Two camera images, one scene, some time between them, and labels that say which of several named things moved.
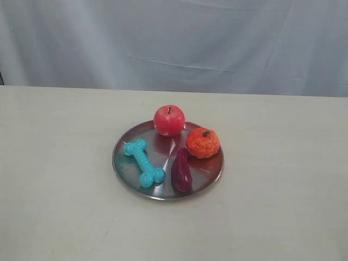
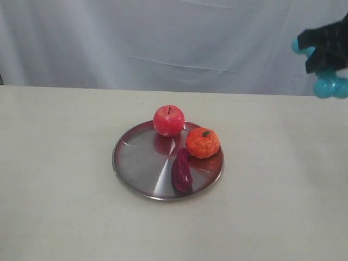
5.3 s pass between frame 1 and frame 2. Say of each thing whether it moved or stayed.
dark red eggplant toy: stayed
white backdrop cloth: stayed
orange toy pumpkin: stayed
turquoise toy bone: moved
